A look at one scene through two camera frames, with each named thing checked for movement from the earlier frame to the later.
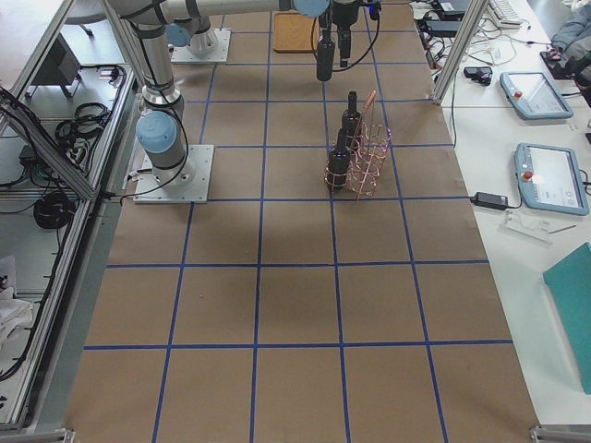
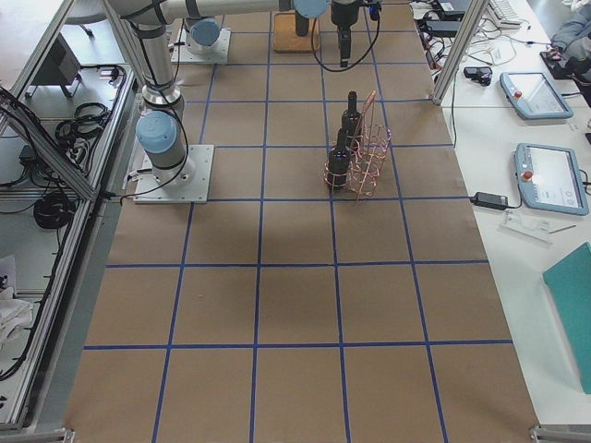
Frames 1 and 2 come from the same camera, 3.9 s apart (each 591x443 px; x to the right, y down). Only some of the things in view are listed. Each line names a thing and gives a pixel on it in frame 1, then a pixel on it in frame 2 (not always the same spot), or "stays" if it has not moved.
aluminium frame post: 476,10 stays
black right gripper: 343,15 stays
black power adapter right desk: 489,200 stays
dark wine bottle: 325,59 → 302,24
